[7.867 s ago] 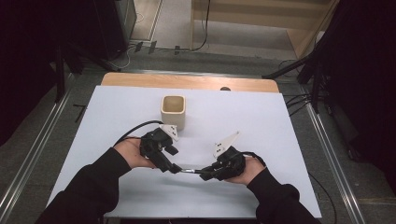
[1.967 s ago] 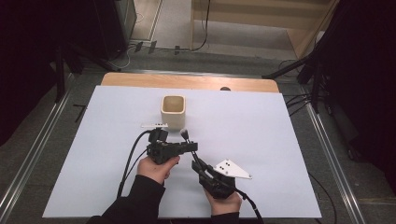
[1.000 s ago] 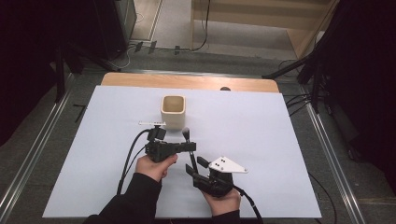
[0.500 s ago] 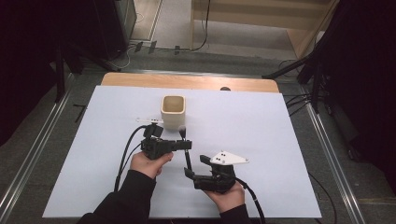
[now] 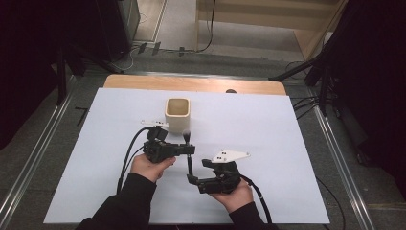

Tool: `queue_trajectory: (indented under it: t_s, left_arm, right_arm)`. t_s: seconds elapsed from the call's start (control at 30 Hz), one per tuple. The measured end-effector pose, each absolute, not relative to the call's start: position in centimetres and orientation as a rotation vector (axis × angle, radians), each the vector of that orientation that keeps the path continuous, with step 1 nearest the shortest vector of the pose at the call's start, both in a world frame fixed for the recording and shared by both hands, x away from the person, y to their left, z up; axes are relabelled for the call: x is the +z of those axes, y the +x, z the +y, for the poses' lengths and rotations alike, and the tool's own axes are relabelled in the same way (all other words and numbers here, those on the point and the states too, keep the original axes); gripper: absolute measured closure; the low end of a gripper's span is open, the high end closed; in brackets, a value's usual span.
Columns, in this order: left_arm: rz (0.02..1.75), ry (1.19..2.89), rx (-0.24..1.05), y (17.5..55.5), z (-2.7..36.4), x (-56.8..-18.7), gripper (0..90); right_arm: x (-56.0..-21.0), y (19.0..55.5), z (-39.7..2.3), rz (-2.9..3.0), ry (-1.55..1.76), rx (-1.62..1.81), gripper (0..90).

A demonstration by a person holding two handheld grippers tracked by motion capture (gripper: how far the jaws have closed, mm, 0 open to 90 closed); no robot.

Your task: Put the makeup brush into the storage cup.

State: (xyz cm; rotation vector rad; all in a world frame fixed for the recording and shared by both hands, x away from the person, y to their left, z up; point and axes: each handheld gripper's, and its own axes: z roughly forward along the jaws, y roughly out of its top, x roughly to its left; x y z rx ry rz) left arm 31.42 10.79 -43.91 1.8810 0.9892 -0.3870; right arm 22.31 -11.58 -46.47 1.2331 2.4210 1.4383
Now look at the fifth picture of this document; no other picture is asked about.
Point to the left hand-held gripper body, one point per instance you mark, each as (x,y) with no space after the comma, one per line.
(158,150)

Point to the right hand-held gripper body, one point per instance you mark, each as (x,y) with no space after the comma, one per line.
(223,180)

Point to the black makeup brush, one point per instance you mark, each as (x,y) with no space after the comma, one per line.
(186,134)

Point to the person's left hand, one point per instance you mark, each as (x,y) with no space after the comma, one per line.
(148,169)

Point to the person's right hand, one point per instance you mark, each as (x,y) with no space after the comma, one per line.
(236,199)

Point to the beige square cup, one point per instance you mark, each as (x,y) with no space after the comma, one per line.
(177,123)

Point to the white table mat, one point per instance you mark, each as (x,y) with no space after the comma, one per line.
(255,127)

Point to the wooden table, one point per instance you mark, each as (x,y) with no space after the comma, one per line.
(191,83)

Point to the dark round table grommet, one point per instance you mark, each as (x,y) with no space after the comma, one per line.
(230,91)

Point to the black metal stand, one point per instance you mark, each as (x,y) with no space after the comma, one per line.
(60,76)
(322,80)

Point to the black cabinet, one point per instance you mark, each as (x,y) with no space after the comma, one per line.
(118,28)

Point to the light wooden shelf unit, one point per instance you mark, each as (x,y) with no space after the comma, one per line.
(255,22)

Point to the black curtain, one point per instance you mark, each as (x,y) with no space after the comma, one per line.
(22,64)
(373,80)

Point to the metal floor rail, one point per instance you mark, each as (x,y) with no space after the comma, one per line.
(41,143)
(338,159)

